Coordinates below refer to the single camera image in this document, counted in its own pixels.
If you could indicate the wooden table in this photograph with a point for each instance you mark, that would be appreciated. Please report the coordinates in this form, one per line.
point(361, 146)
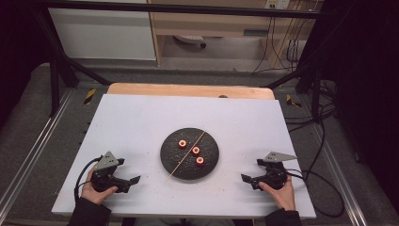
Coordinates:
point(188, 91)

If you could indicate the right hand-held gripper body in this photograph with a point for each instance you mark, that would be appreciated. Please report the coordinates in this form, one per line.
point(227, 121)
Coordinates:
point(276, 175)

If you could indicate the person's left hand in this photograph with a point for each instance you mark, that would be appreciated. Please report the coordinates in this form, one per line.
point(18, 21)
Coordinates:
point(94, 195)

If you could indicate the dark curtain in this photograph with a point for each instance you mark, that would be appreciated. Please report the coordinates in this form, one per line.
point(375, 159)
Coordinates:
point(367, 78)
point(19, 47)

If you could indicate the white cabinet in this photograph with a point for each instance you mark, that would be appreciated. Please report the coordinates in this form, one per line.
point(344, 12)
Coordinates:
point(100, 34)

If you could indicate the white wall socket strip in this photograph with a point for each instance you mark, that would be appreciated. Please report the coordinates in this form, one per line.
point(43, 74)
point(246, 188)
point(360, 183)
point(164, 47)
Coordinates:
point(277, 3)

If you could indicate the cored red hawthorn fruit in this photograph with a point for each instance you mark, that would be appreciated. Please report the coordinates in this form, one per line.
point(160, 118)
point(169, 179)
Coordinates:
point(182, 143)
point(199, 161)
point(195, 150)

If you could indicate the thin bamboo skewer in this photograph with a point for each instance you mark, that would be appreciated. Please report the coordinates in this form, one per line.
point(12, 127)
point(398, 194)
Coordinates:
point(185, 156)

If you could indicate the black round stone plate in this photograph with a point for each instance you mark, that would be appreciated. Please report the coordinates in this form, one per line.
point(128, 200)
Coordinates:
point(175, 160)

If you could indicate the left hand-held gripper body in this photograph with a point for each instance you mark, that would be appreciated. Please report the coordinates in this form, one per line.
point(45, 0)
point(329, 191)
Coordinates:
point(105, 163)

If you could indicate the black metal frame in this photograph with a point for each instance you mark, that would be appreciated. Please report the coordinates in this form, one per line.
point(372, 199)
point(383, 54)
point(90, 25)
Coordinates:
point(156, 6)

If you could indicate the person's right hand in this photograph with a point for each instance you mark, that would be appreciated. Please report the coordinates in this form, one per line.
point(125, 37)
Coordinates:
point(284, 197)

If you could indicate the aluminium floor rail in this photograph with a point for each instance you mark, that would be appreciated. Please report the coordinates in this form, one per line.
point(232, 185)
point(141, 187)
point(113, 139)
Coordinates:
point(34, 147)
point(338, 179)

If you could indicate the yellow black tape marker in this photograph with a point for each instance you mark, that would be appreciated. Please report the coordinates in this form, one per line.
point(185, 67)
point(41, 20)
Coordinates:
point(90, 96)
point(291, 101)

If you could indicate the white chair base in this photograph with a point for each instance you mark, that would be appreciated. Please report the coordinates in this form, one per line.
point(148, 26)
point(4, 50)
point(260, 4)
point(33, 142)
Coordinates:
point(189, 39)

